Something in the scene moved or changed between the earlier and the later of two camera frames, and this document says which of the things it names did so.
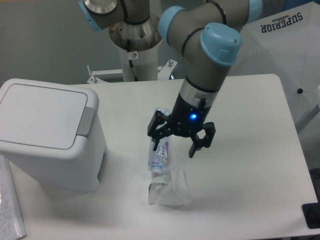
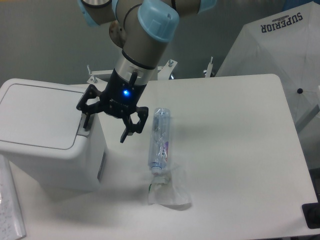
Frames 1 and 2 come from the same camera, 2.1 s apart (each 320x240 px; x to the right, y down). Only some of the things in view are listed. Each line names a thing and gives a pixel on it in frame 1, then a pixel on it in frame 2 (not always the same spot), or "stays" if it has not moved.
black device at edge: [311, 212] stays
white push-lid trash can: [54, 131] stays
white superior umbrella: [286, 44] stays
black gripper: [188, 118] -> [121, 94]
